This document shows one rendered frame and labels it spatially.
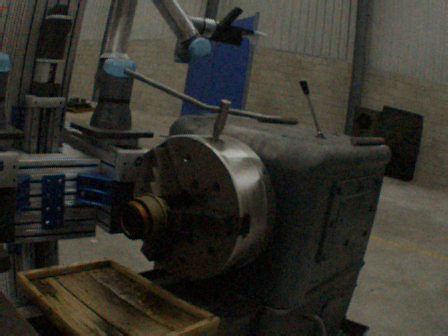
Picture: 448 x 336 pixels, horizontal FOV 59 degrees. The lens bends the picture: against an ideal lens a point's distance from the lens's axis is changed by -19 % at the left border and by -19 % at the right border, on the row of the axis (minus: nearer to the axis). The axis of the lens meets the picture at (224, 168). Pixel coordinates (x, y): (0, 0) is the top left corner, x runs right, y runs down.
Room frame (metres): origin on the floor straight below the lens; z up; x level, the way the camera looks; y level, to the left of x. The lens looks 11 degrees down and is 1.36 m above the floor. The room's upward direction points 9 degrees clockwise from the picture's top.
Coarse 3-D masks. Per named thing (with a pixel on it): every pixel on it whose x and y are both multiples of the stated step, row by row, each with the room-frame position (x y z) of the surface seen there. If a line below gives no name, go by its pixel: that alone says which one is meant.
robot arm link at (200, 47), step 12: (156, 0) 1.54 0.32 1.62; (168, 0) 1.54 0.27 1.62; (168, 12) 1.55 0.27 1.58; (180, 12) 1.57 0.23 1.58; (168, 24) 1.58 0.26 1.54; (180, 24) 1.57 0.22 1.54; (192, 24) 1.60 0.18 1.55; (180, 36) 1.59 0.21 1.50; (192, 36) 1.59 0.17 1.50; (192, 48) 1.58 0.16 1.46; (204, 48) 1.59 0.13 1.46
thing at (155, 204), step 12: (132, 204) 0.86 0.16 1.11; (144, 204) 0.87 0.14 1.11; (156, 204) 0.88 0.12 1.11; (120, 216) 0.87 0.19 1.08; (132, 216) 0.90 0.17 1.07; (144, 216) 0.85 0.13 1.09; (156, 216) 0.86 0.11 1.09; (120, 228) 0.87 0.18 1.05; (132, 228) 0.88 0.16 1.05; (144, 228) 0.84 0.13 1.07; (156, 228) 0.86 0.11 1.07
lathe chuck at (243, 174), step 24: (168, 144) 1.01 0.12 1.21; (192, 144) 0.97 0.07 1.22; (216, 144) 0.97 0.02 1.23; (144, 168) 1.05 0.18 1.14; (192, 168) 0.97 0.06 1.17; (216, 168) 0.93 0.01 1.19; (240, 168) 0.94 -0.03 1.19; (192, 192) 0.96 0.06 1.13; (216, 192) 0.92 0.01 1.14; (240, 192) 0.90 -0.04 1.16; (264, 192) 0.96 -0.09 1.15; (240, 216) 0.88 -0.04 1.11; (264, 216) 0.94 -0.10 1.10; (192, 240) 0.95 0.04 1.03; (216, 240) 0.91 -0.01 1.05; (240, 240) 0.89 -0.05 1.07; (168, 264) 0.99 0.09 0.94; (192, 264) 0.94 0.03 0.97; (216, 264) 0.91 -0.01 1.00; (240, 264) 0.95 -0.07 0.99
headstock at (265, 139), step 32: (192, 128) 1.20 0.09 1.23; (224, 128) 1.16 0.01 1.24; (256, 128) 1.17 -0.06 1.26; (288, 128) 1.33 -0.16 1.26; (288, 160) 1.02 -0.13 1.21; (320, 160) 0.99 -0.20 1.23; (352, 160) 1.13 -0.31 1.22; (384, 160) 1.35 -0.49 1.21; (288, 192) 1.00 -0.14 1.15; (320, 192) 1.00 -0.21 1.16; (352, 192) 1.18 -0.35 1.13; (288, 224) 0.99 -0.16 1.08; (320, 224) 1.03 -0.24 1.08; (352, 224) 1.22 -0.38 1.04; (288, 256) 0.98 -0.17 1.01; (320, 256) 1.09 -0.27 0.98; (352, 256) 1.32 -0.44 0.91; (256, 288) 1.02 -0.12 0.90; (288, 288) 0.98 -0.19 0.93
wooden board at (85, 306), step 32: (32, 288) 0.77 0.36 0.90; (64, 288) 0.85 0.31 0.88; (96, 288) 0.89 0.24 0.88; (128, 288) 0.93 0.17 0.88; (160, 288) 0.93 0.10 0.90; (64, 320) 0.68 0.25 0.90; (96, 320) 0.75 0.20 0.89; (128, 320) 0.78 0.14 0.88; (160, 320) 0.81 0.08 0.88; (192, 320) 0.84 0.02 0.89
